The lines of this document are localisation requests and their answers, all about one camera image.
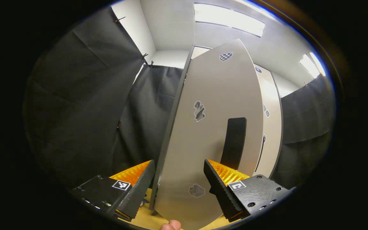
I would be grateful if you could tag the large ceiling light panel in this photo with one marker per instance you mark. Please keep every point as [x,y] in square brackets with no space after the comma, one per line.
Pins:
[228,19]

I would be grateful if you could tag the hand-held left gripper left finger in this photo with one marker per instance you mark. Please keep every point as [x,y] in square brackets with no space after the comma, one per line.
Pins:
[139,188]

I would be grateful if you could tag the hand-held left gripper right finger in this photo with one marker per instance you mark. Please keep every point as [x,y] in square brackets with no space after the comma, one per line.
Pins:
[220,190]

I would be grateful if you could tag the black backdrop cloth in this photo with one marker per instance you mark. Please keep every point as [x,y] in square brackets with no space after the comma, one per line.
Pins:
[91,105]
[305,118]

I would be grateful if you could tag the small ceiling light panel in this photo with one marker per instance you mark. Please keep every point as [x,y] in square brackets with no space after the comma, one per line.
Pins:
[311,65]

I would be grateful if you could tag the white cabinet door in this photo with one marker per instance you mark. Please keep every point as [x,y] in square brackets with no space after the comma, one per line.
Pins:
[209,143]
[270,105]

